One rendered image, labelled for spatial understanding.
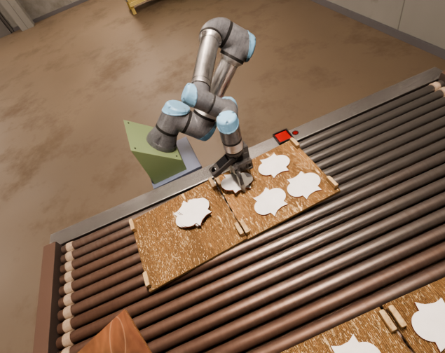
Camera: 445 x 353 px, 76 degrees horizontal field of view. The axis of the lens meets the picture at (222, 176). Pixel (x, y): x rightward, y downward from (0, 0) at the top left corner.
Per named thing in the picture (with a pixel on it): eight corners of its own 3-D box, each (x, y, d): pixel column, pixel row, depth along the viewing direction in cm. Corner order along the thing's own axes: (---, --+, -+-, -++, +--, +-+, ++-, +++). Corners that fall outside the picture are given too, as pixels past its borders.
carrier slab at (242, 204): (214, 180, 132) (214, 178, 130) (291, 141, 135) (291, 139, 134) (248, 240, 109) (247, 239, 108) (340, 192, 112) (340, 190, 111)
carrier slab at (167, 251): (132, 222, 128) (130, 220, 127) (212, 180, 132) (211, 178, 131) (151, 293, 105) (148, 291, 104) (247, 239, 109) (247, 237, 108)
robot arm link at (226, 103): (216, 87, 107) (216, 104, 100) (241, 99, 111) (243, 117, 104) (206, 103, 112) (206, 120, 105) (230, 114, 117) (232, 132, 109)
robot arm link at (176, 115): (156, 117, 142) (167, 93, 135) (181, 127, 147) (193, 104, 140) (155, 128, 132) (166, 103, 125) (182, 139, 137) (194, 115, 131)
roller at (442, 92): (66, 255, 130) (59, 253, 126) (443, 89, 137) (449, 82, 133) (67, 265, 128) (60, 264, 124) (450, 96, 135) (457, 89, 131)
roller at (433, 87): (66, 246, 133) (59, 244, 129) (434, 84, 141) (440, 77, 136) (67, 256, 131) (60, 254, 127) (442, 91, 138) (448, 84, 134)
